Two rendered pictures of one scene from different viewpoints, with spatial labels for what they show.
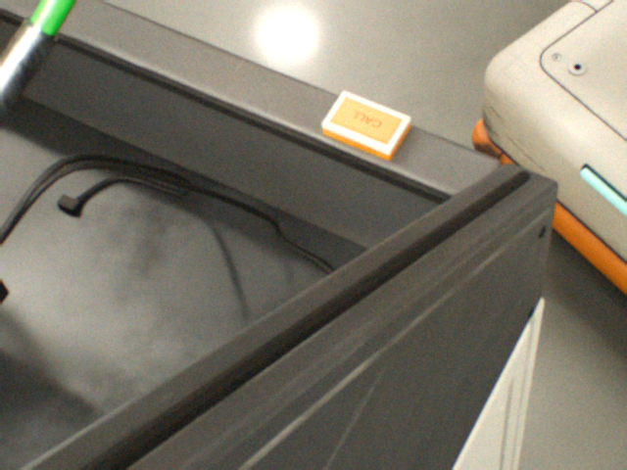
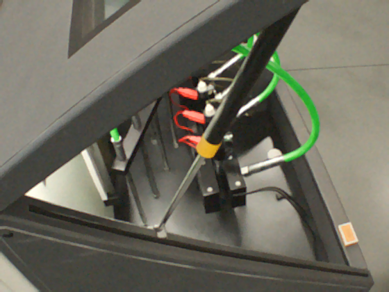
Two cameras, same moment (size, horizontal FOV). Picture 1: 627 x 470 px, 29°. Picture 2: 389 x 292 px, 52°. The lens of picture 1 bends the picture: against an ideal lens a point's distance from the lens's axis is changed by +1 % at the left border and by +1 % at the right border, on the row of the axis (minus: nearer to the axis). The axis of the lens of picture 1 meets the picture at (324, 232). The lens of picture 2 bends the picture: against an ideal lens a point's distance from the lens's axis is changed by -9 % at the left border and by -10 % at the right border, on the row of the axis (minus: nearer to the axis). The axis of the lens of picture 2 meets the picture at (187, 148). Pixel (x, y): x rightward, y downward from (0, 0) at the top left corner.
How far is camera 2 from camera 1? 0.22 m
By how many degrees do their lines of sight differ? 30
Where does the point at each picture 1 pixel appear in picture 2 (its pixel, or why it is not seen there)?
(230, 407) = (234, 260)
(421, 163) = (351, 253)
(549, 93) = not seen: outside the picture
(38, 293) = (254, 210)
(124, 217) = (287, 209)
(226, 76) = (330, 197)
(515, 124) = not seen: outside the picture
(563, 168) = not seen: outside the picture
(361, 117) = (347, 231)
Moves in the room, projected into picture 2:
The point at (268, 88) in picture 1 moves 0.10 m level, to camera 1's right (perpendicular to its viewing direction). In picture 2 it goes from (336, 207) to (371, 229)
